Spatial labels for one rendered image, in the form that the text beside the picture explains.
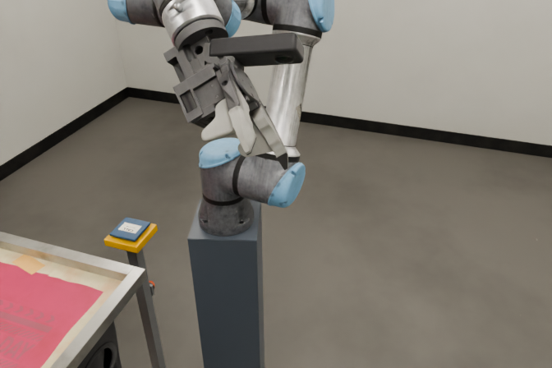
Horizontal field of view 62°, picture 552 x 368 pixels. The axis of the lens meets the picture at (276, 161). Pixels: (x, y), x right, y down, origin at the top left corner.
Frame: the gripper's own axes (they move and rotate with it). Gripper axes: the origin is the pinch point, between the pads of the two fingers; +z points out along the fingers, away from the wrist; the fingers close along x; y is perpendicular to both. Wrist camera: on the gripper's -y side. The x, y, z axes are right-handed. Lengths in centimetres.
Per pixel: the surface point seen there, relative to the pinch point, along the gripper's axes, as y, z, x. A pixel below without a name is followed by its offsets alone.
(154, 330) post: 99, 8, -116
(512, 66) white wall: -134, -64, -337
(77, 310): 83, -4, -59
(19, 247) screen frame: 103, -33, -67
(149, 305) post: 92, -1, -108
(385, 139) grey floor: -22, -65, -370
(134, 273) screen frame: 69, -8, -70
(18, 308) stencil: 97, -12, -55
